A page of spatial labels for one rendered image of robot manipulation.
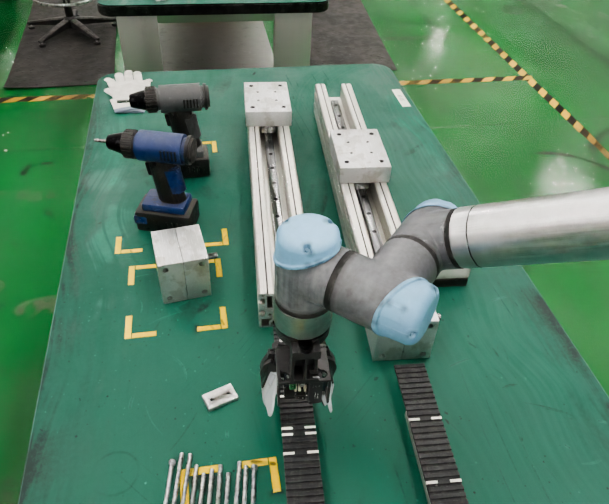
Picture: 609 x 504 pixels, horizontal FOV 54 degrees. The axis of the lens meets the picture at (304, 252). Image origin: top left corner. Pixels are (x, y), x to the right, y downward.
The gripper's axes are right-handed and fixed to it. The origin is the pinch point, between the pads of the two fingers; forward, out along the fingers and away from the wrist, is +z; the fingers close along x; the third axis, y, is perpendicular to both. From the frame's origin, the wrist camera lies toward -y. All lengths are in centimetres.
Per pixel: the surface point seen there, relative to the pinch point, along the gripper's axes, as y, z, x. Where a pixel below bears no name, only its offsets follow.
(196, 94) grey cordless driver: -67, -18, -16
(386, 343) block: -8.6, -1.5, 15.8
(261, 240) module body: -31.7, -5.4, -3.8
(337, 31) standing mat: -360, 80, 65
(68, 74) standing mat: -292, 80, -106
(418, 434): 7.8, -0.1, 17.4
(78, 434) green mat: 1.8, 3.1, -32.9
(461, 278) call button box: -25.8, 1.1, 34.6
